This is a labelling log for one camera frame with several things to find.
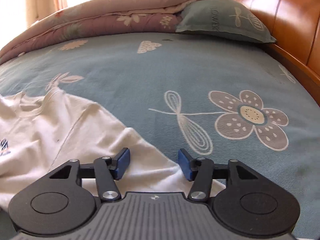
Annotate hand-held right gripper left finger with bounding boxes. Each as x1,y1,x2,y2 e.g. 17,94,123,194
49,147,131,202

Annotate grey-green flower pillow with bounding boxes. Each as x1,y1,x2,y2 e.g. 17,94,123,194
175,0,277,43

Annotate white printed sweatshirt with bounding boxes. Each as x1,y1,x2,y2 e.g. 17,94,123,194
0,87,227,212

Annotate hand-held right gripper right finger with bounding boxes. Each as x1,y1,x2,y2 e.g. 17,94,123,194
177,148,259,202

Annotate folded pink floral quilt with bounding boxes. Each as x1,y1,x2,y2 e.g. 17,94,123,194
0,0,223,65

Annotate wooden headboard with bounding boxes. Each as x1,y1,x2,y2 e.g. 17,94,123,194
221,0,320,94

